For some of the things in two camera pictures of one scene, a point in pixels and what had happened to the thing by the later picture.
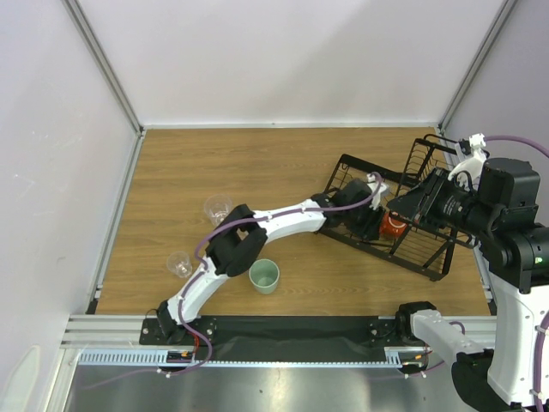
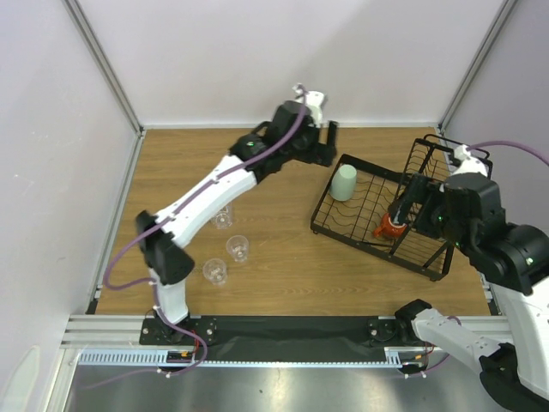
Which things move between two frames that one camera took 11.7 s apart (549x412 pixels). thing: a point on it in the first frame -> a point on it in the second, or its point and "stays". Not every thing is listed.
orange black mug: (392, 227) stays
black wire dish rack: (362, 192) stays
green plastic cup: (264, 275) -> (342, 184)
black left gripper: (369, 230) -> (318, 153)
